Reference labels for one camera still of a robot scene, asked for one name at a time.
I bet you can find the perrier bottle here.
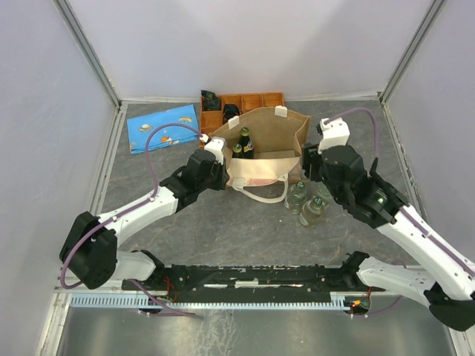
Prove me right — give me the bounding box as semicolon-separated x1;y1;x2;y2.
232;143;244;159
239;127;255;159

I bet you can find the dark rolled cloth left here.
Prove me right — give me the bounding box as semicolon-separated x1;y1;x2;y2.
200;90;221;111

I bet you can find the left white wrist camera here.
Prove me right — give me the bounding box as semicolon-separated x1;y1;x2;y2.
199;133;226;165

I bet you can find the Chang soda bottle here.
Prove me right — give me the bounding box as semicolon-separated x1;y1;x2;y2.
299;196;325;227
284;180;307;214
316;182;333;206

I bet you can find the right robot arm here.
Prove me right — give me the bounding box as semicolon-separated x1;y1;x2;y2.
302;144;474;332

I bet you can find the dark rolled cloth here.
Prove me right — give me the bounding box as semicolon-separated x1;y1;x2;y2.
200;90;221;111
223;104;241;123

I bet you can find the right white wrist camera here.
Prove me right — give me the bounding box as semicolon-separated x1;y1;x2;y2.
318;117;350;154

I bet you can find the blue space-print cloth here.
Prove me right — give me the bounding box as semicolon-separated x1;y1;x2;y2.
126;104;199;155

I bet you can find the Perrier bottle rear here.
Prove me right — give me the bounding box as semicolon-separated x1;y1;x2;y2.
239;127;255;159

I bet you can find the dark rolled cloth middle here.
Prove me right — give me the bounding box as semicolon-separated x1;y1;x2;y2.
223;104;241;123

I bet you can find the Perrier bottle front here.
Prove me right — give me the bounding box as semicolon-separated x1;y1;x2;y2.
232;143;244;159

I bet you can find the wooden compartment tray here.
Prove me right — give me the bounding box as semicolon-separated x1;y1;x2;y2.
200;90;285;135

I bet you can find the burlap canvas tote bag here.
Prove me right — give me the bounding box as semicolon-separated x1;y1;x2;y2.
210;105;311;204

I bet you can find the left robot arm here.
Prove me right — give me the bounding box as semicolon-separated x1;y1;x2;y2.
59;149;229;289

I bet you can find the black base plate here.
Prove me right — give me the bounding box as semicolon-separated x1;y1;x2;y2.
140;265;369;304

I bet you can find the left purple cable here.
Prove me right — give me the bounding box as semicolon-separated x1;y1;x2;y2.
59;124;203;294

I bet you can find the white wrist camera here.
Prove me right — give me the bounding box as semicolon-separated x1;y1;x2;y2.
199;133;226;165
318;117;350;154

